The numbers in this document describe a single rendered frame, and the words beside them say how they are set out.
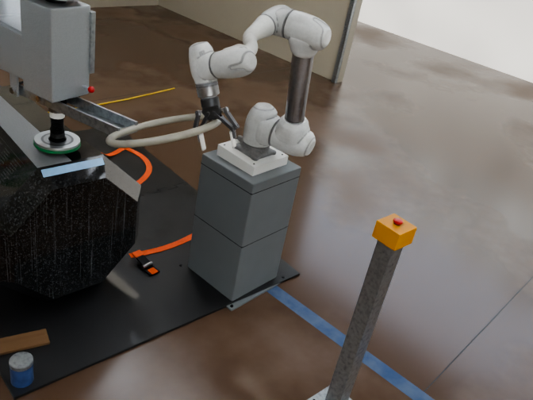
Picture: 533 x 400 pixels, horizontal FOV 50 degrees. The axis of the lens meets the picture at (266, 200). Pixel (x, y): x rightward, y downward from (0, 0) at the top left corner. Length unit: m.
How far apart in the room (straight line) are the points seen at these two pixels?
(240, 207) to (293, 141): 0.46
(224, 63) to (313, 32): 0.56
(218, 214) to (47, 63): 1.19
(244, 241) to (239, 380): 0.73
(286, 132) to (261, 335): 1.12
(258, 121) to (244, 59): 0.88
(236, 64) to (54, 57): 0.89
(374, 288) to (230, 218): 1.02
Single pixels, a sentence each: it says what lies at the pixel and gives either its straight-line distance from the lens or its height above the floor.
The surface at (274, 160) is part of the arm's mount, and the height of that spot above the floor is 0.85.
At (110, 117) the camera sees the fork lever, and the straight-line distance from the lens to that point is 2.72.
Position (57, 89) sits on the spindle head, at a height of 1.19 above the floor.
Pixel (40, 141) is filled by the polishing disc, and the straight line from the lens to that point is 2.95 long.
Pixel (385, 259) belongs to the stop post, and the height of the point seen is 0.93.
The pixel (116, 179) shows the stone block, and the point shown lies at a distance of 3.01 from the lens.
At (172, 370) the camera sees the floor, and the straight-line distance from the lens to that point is 2.97.
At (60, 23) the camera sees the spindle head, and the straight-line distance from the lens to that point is 2.66.
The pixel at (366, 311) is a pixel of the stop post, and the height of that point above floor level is 0.65.
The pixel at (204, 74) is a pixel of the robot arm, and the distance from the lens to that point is 2.25.
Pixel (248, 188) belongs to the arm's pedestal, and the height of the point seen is 0.76.
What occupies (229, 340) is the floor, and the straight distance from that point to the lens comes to 3.15.
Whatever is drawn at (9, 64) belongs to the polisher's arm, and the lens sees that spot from 2.94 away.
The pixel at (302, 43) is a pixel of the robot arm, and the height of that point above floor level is 1.56.
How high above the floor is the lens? 2.19
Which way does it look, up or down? 30 degrees down
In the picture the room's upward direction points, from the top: 11 degrees clockwise
